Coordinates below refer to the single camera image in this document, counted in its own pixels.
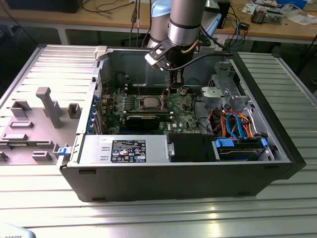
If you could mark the silver power supply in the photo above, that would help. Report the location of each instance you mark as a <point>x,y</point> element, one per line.
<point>91,148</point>

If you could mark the black RAM slot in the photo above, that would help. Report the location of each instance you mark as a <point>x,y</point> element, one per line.
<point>135,86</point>
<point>135,91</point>

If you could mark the black PC case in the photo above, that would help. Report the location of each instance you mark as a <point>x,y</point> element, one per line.
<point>173,183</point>

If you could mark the grey electronic module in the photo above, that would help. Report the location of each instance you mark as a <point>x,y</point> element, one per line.
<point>273,17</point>

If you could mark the white paper sheet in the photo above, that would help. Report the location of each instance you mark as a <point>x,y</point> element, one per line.
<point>248,7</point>
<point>301,19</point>

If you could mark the grey metal drive cage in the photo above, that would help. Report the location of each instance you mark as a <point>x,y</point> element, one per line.
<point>232,99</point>

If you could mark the black computer box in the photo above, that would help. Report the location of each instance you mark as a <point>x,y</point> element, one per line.
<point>42,6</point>

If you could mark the beige case latch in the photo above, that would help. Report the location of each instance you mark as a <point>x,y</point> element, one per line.
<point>101,53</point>

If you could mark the silver CPU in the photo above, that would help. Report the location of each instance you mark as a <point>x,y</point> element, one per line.
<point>151,102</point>

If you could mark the black plastic shroud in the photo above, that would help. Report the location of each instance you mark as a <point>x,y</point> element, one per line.
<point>190,148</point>

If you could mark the wooden desk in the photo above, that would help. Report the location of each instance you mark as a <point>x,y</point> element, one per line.
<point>104,18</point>

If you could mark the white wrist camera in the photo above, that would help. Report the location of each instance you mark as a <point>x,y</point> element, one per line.
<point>154,58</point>

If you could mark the black graphics card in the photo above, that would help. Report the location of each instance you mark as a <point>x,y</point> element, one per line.
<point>142,122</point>

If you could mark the green motherboard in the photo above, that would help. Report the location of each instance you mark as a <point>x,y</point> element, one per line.
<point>178,116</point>

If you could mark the small black adapter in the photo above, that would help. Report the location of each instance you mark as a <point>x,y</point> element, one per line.
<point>244,26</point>

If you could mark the pale teach pendant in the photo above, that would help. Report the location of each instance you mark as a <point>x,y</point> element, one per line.
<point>12,231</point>

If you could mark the grey parts rack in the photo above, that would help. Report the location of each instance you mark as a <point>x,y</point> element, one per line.
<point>39,145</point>

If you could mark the black tower box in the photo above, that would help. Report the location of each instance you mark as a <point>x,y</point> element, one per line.
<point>225,15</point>

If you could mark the blue plastic clip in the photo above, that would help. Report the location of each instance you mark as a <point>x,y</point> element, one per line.
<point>63,151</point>

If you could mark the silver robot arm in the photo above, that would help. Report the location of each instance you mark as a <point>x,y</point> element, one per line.
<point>185,22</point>

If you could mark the hard disk in blue carrier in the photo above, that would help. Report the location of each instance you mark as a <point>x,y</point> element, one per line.
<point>235,155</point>

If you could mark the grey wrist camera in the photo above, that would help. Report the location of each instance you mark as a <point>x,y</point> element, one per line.
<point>206,49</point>

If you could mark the blue box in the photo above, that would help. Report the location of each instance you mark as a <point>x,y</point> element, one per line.
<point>292,3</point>

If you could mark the copper coil transformer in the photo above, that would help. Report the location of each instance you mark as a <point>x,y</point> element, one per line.
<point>258,16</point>

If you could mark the green RAM stick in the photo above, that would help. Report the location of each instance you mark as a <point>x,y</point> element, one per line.
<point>148,114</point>

